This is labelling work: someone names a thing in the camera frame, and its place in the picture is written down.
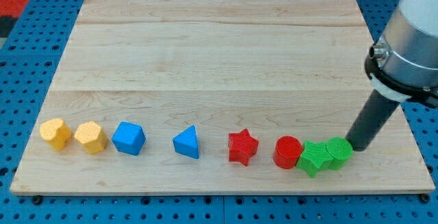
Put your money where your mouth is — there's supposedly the blue cube block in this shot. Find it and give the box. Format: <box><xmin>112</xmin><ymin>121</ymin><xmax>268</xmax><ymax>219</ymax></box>
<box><xmin>112</xmin><ymin>121</ymin><xmax>146</xmax><ymax>155</ymax></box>

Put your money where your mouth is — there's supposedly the yellow hexagon block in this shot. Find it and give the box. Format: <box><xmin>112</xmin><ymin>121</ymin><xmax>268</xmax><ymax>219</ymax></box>
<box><xmin>74</xmin><ymin>121</ymin><xmax>108</xmax><ymax>154</ymax></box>

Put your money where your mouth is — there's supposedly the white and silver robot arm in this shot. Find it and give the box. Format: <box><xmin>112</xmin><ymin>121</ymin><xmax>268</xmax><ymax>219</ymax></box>
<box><xmin>365</xmin><ymin>0</ymin><xmax>437</xmax><ymax>108</ymax></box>

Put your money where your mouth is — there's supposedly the red cylinder block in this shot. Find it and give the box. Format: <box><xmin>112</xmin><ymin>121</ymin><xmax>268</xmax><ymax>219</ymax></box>
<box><xmin>273</xmin><ymin>136</ymin><xmax>303</xmax><ymax>169</ymax></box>

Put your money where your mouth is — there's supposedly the blue triangle block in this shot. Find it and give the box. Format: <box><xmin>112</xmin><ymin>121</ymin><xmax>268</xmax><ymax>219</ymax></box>
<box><xmin>172</xmin><ymin>125</ymin><xmax>199</xmax><ymax>159</ymax></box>

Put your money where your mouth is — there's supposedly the green star block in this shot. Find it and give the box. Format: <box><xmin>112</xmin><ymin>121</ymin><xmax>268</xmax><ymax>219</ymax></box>
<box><xmin>296</xmin><ymin>140</ymin><xmax>333</xmax><ymax>178</ymax></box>

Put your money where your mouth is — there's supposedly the green cylinder block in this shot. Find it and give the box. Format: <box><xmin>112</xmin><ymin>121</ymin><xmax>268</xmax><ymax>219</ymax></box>
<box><xmin>326</xmin><ymin>137</ymin><xmax>353</xmax><ymax>170</ymax></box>

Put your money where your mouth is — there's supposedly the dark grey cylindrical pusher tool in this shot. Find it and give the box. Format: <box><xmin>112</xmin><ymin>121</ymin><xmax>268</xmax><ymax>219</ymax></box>
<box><xmin>345</xmin><ymin>90</ymin><xmax>400</xmax><ymax>151</ymax></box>

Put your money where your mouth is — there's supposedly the yellow heart block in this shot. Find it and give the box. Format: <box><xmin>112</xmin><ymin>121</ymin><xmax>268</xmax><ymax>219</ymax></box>
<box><xmin>39</xmin><ymin>118</ymin><xmax>73</xmax><ymax>151</ymax></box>

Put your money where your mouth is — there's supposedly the red star block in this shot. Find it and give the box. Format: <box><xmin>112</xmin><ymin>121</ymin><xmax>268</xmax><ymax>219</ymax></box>
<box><xmin>228</xmin><ymin>129</ymin><xmax>259</xmax><ymax>166</ymax></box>

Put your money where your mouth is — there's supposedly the light wooden board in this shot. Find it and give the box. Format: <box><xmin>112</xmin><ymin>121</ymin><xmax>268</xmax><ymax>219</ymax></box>
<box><xmin>10</xmin><ymin>0</ymin><xmax>435</xmax><ymax>196</ymax></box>

